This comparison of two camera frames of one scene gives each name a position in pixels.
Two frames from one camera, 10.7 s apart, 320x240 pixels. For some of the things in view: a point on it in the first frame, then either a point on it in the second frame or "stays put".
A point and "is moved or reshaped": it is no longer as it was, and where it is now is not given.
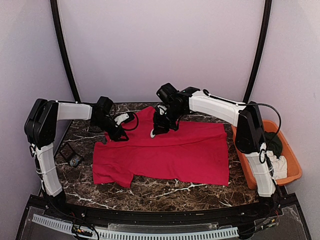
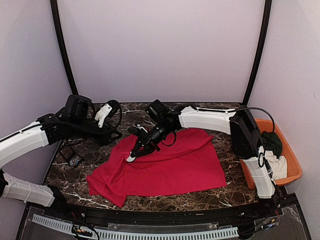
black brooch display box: (73, 157) stays put
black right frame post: (252, 81) stays put
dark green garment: (273, 143) stays put
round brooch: (152, 135) is moved or reshaped
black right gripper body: (168, 119) -> (156, 135)
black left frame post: (61, 37) stays put
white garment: (280, 165) stays put
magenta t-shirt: (189, 151) is moved or reshaped
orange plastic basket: (294, 170) stays put
